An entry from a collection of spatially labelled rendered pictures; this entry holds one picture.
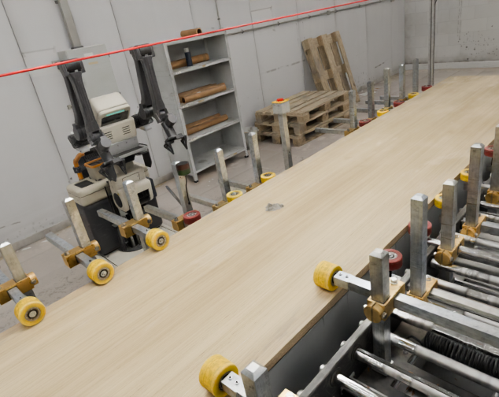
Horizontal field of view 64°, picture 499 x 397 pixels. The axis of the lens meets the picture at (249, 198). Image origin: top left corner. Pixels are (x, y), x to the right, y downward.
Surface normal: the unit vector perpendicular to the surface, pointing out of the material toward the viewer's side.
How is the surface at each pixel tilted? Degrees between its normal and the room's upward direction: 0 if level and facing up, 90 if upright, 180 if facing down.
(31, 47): 90
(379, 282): 90
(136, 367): 0
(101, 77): 90
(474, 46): 90
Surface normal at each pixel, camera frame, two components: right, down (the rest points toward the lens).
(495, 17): -0.69, 0.40
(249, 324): -0.16, -0.90
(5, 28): 0.71, 0.18
